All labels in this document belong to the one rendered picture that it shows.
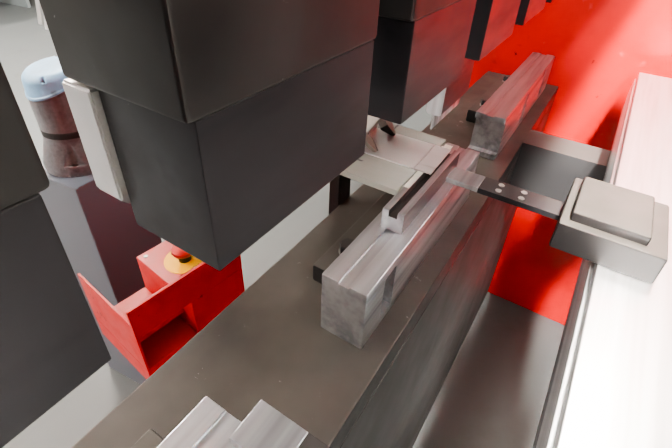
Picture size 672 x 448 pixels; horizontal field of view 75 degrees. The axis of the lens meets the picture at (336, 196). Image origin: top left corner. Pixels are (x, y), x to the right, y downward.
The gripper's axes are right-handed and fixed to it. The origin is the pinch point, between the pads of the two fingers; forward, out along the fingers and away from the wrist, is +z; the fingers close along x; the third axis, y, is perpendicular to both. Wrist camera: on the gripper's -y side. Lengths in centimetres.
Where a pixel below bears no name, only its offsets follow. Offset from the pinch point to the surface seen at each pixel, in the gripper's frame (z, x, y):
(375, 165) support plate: 2.4, -6.5, 1.7
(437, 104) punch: -1.4, -6.7, 14.9
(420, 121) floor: 35, 217, -114
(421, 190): 7.7, -8.7, 7.8
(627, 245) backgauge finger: 21.5, -9.2, 27.3
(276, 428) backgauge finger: 9.2, -44.5, 10.3
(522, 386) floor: 103, 48, -35
